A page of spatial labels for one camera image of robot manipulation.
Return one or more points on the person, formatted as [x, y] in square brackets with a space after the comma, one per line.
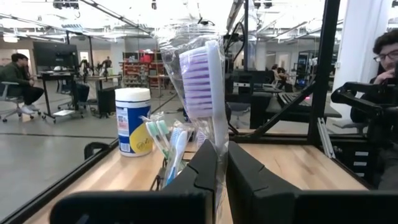
[387, 53]
[275, 73]
[18, 81]

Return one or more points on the white-lidded wipes canister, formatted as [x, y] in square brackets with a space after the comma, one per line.
[132, 124]

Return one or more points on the black rolling desk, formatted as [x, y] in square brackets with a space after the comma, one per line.
[49, 93]

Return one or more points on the black computer tower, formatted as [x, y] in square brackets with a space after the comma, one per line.
[106, 101]

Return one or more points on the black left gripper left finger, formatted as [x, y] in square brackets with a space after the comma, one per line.
[192, 199]

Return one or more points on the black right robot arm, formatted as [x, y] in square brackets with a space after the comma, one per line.
[373, 99]

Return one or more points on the grey office chair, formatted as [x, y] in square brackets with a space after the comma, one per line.
[9, 99]

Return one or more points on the teal toothbrush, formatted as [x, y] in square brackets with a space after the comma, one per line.
[152, 129]

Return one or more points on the black computer monitor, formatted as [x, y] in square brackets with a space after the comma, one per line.
[56, 54]

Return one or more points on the purple toothbrush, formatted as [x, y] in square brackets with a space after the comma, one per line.
[200, 138]
[199, 84]

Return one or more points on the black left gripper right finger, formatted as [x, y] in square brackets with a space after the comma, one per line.
[264, 202]

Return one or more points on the red storage shelving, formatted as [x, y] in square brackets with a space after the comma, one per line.
[140, 67]

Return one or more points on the black keyboard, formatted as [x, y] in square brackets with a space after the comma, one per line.
[293, 99]

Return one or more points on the orange toothbrush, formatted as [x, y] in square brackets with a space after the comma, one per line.
[180, 146]

